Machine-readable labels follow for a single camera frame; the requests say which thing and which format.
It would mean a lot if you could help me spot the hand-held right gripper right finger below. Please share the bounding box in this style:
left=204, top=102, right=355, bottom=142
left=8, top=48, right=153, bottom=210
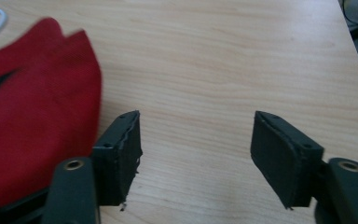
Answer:
left=250, top=110, right=325, bottom=210

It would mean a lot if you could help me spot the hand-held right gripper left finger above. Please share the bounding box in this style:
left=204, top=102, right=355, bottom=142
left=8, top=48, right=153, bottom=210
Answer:
left=91, top=109, right=144, bottom=207

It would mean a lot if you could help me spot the red cloth face mask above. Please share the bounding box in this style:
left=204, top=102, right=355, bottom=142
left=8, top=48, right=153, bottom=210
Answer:
left=0, top=17, right=103, bottom=209

